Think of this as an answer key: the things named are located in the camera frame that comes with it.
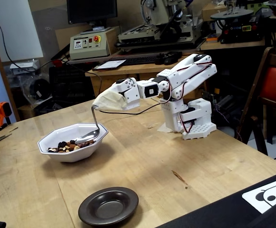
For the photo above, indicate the dark brown plate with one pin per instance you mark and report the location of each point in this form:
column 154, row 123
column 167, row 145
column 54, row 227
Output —
column 97, row 213

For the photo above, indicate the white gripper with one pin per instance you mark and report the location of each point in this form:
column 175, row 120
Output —
column 131, row 96

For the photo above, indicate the black scroll saw machine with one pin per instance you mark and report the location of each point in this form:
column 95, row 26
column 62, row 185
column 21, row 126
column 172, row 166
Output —
column 238, row 33

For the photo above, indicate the white printed paper sheet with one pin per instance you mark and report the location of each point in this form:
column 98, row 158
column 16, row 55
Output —
column 110, row 64

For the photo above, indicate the trail mix pile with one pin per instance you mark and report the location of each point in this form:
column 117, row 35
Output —
column 64, row 147

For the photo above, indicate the small red object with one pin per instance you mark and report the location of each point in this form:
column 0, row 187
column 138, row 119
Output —
column 57, row 63

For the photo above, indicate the wooden chair red cushion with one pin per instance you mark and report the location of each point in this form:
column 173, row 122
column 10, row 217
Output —
column 274, row 83

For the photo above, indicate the black computer monitor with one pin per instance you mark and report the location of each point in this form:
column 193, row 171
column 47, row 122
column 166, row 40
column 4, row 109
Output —
column 91, row 10

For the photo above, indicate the white octagonal bowl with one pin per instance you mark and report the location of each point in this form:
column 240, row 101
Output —
column 76, row 155

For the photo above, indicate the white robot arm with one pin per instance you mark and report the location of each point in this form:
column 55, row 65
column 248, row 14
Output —
column 195, row 71

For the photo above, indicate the black handheld controller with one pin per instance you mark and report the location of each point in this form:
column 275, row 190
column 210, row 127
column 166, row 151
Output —
column 169, row 58

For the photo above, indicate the beige milling machine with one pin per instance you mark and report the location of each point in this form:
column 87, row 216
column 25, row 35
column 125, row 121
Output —
column 161, row 12

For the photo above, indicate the brown cardboard box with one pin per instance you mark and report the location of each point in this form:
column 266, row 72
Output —
column 211, row 12

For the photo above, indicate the small white carton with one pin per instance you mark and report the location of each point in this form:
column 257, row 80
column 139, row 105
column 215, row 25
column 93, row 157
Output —
column 25, row 65

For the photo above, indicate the wooden workbench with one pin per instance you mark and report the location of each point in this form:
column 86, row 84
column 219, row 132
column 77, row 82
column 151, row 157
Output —
column 119, row 79

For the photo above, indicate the beige tape sheet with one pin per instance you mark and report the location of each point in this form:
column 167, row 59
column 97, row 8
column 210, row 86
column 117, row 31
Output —
column 163, row 128

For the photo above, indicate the black filament spool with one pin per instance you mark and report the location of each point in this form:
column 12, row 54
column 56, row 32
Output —
column 40, row 89

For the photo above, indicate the beige masking tape wrap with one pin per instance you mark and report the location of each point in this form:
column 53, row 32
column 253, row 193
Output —
column 109, row 102

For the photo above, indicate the black storage crate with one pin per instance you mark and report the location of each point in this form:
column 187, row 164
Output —
column 69, row 85

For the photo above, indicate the bent metal spoon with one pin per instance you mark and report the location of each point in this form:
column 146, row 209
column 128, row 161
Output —
column 88, row 137

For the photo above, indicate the beige control box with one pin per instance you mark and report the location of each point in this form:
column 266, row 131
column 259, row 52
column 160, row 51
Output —
column 90, row 51

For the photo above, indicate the white board panel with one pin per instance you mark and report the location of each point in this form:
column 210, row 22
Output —
column 14, row 28

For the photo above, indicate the black keyboard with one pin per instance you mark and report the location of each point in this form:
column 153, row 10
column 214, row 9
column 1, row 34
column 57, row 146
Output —
column 140, row 60

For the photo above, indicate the brown cardboard sheet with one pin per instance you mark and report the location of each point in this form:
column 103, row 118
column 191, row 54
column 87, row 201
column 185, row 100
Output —
column 62, row 38

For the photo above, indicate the panda print paper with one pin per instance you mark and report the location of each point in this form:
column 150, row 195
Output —
column 271, row 190

